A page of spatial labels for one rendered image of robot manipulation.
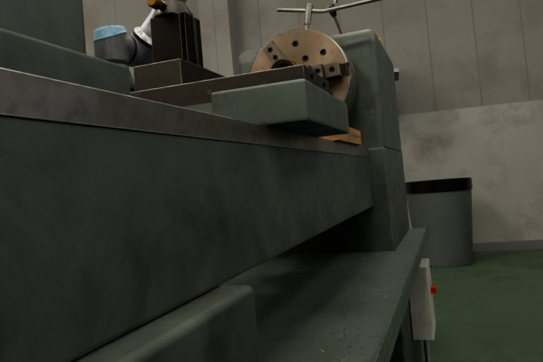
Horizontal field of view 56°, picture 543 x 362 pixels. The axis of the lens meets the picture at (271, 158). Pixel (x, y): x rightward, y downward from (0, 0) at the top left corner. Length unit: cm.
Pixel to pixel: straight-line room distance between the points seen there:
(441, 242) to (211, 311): 381
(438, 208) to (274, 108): 351
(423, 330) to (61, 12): 167
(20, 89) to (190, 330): 22
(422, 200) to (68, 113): 392
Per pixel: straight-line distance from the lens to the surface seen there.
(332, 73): 147
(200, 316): 45
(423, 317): 195
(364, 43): 167
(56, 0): 53
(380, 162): 161
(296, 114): 70
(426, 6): 513
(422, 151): 488
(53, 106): 36
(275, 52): 151
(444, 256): 425
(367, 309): 98
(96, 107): 39
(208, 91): 88
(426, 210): 420
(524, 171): 499
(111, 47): 190
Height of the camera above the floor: 79
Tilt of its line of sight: 3 degrees up
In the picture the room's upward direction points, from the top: 5 degrees counter-clockwise
